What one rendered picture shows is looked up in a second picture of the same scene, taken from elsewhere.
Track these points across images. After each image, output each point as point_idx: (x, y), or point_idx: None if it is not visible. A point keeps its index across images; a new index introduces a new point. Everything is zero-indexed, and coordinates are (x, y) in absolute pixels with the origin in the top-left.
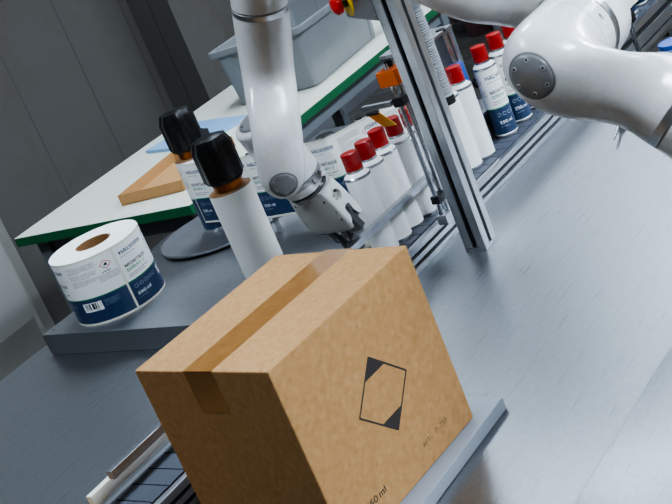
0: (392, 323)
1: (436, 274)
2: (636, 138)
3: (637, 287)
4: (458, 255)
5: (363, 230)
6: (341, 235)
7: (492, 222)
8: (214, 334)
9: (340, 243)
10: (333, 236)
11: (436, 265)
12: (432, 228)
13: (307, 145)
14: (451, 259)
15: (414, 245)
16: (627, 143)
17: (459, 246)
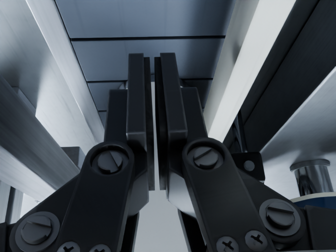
0: None
1: (6, 24)
2: (24, 197)
3: None
4: (30, 81)
5: (280, 146)
6: (182, 188)
7: (62, 137)
8: None
9: (330, 124)
10: (221, 199)
11: (53, 57)
12: (96, 141)
13: None
14: (33, 71)
15: (82, 106)
16: (26, 195)
17: (63, 101)
